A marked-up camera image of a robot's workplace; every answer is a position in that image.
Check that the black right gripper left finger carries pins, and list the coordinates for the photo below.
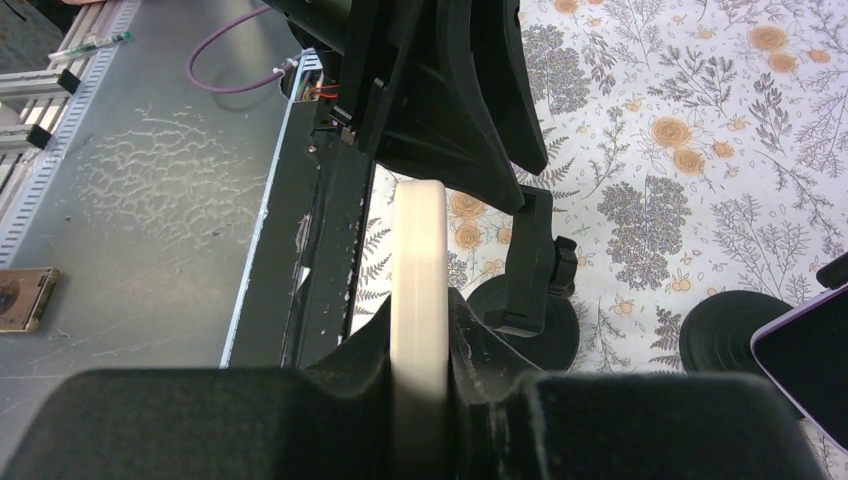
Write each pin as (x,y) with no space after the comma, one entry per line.
(327,421)

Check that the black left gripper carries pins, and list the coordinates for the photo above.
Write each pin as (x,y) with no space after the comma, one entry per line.
(398,98)

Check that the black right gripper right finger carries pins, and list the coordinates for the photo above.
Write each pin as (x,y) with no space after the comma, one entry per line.
(515,421)

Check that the black phone stand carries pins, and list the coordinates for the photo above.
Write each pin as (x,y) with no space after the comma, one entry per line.
(528,305)
(715,335)

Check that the phone with beige case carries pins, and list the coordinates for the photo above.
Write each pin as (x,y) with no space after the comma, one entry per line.
(419,338)

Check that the phone with lavender case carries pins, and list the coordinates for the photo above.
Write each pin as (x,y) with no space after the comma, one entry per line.
(804,353)

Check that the floral patterned table mat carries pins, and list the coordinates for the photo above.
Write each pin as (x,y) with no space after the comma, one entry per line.
(695,147)

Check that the small brown box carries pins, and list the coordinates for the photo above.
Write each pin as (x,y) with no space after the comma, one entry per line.
(24,297)

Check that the green white pen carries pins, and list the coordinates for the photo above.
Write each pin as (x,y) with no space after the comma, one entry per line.
(88,48)

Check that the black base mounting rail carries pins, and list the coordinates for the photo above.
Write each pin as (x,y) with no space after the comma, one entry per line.
(295,303)

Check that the white slotted cable duct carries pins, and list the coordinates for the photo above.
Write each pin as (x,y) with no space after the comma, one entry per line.
(53,102)

